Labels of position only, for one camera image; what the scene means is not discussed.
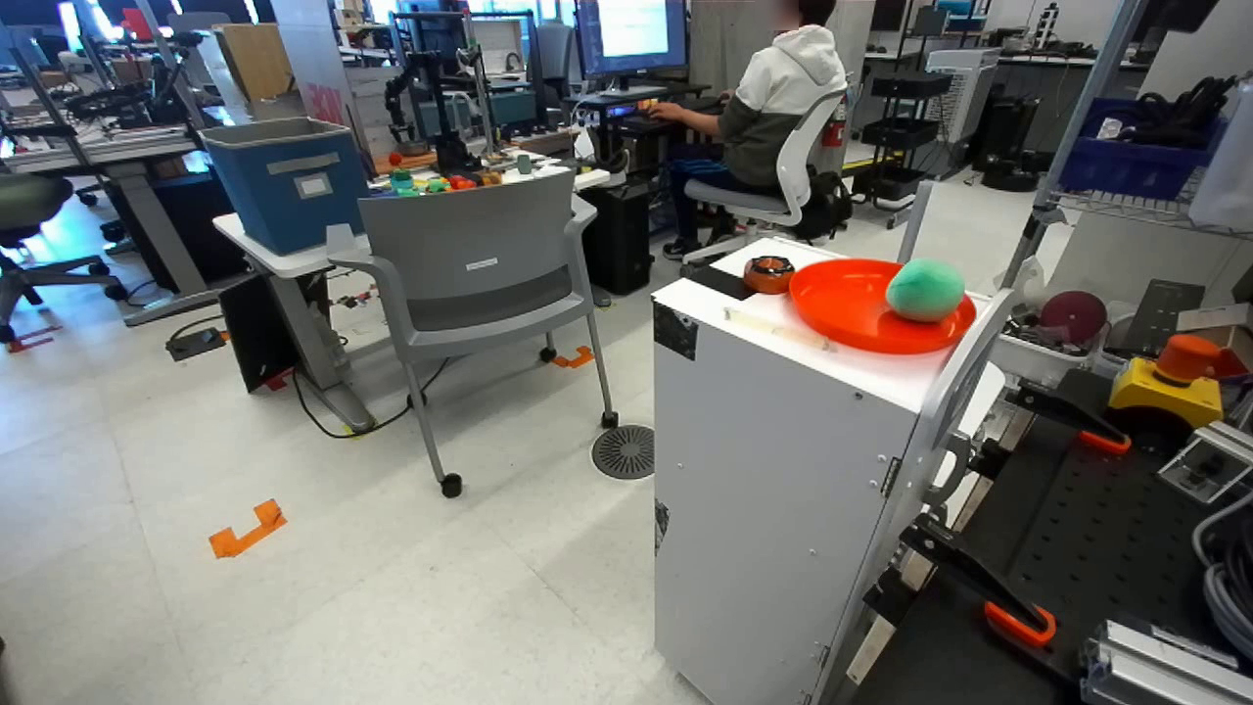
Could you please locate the green plush toy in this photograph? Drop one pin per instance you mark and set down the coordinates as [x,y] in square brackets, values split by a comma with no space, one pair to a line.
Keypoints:
[924,291]

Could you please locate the white toy kitchen cabinet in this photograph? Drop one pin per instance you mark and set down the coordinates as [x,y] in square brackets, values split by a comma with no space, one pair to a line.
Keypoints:
[785,471]

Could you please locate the orange plate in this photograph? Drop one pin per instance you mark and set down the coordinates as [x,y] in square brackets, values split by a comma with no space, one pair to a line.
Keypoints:
[841,300]

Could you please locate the small brown bowl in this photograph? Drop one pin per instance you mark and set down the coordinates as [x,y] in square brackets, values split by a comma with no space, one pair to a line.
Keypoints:
[768,273]

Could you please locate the white work table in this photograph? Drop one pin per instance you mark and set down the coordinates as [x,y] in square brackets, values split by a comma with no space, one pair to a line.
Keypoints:
[319,256]

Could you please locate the seated person white hoodie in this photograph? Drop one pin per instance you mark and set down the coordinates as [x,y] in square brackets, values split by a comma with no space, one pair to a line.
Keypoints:
[772,97]

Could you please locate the computer monitor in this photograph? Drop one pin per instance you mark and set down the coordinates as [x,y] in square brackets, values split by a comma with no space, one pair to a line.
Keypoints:
[630,37]

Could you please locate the blue storage bin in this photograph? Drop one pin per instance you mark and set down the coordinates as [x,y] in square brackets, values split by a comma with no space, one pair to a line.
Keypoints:
[288,176]

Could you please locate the orange clamp near cabinet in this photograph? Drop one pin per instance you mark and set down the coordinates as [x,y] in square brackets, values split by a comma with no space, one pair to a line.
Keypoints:
[1003,610]

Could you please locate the orange clamp far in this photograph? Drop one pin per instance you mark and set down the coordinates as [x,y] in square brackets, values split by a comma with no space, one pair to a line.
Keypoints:
[1059,407]

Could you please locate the blue crate on shelf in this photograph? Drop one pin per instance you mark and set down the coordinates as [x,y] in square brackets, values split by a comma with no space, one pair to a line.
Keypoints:
[1134,166]

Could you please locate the yellow emergency stop button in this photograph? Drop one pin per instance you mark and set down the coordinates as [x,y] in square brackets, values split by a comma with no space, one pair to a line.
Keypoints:
[1182,380]

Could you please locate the aluminium extrusion rail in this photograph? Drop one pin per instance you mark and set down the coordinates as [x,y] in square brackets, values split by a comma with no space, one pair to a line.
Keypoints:
[1153,666]

